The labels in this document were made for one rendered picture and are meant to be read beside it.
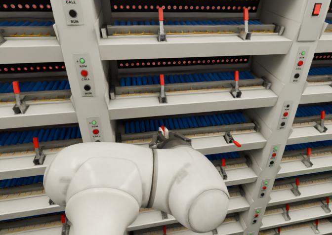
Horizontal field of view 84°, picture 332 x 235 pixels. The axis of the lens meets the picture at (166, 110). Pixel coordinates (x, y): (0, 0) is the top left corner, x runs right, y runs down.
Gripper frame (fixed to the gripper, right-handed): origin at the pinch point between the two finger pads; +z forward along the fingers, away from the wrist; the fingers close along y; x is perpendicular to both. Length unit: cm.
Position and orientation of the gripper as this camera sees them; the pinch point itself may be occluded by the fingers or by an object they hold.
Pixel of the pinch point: (163, 133)
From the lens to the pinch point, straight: 67.0
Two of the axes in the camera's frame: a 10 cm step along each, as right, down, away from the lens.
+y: 9.8, -0.8, 1.6
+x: -0.5, -9.8, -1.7
